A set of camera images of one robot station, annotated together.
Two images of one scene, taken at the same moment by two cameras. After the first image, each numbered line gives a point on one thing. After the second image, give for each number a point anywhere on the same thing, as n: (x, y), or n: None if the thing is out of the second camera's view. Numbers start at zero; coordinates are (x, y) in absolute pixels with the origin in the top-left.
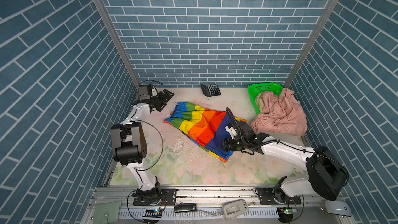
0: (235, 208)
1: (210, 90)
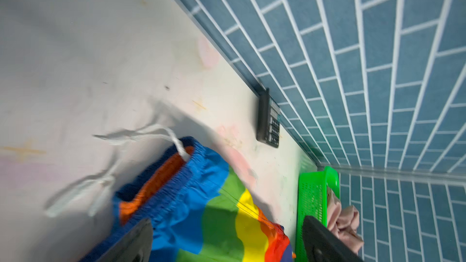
0: None
1: (269, 114)
